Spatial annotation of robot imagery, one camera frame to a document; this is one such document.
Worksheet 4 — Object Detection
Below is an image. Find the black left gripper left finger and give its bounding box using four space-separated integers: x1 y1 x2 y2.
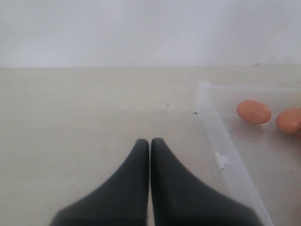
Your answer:
50 139 149 226

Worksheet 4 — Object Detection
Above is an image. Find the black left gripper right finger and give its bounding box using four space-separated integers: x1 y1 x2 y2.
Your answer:
150 138 262 226

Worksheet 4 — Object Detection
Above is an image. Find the brown egg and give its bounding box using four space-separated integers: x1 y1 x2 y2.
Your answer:
236 100 271 125
276 108 301 134

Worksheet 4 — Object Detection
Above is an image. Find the clear plastic box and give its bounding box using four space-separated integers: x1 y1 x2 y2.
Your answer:
195 81 301 226

